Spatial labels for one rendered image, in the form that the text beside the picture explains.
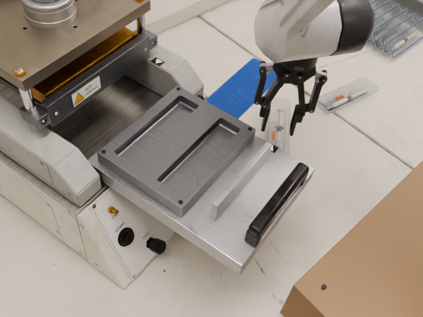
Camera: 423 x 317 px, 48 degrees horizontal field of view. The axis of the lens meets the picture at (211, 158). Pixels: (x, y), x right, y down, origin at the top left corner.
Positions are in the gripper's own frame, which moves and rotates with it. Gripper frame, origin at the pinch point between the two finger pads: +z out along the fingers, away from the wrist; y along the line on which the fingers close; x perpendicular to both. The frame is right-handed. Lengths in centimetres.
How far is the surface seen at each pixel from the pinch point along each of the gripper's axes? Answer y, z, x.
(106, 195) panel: -28.7, -8.9, -32.2
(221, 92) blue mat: -13.9, 8.2, 14.6
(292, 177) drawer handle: -0.5, -18.2, -29.9
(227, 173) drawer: -10.0, -14.2, -27.9
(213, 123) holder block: -13.6, -16.6, -20.0
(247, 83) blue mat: -7.7, 8.3, 19.4
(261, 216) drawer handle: -4.6, -18.3, -37.7
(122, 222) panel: -26.2, -3.2, -33.3
